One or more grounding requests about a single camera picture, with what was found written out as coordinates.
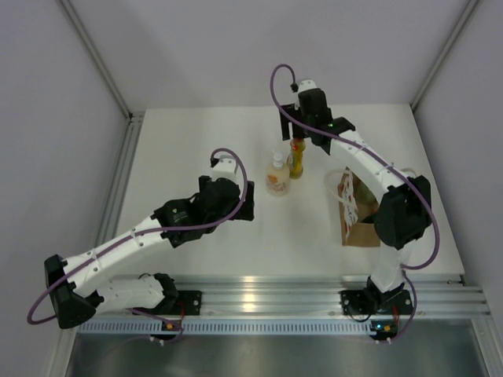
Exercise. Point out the watermelon print canvas bag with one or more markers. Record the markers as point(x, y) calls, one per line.
point(356, 219)

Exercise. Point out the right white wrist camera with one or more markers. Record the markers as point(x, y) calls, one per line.
point(303, 86)

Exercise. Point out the yellow bottle red cap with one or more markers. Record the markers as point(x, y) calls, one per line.
point(295, 159)

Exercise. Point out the white slotted cable duct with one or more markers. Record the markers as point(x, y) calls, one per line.
point(138, 326)

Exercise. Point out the aluminium corner post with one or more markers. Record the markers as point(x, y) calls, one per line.
point(94, 54)
point(450, 41)

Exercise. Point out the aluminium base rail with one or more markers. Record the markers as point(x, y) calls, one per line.
point(319, 298)

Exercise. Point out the right aluminium corner post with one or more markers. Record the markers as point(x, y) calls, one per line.
point(450, 41)

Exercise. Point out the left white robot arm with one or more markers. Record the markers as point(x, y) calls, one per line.
point(90, 283)

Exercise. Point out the left aluminium corner post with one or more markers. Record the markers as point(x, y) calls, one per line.
point(94, 54)

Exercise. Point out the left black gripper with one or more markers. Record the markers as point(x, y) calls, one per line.
point(246, 212)

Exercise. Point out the cream pump lotion bottle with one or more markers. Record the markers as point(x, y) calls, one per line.
point(277, 176)

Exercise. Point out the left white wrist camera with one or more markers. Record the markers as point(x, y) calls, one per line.
point(223, 167)

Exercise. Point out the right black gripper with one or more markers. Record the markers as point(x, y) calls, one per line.
point(284, 128)

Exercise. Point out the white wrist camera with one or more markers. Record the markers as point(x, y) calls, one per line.
point(303, 86)
point(223, 167)

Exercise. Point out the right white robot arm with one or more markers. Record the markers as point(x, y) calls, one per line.
point(404, 202)

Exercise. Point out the pale green white-capped bottle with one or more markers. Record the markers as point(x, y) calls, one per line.
point(364, 195)

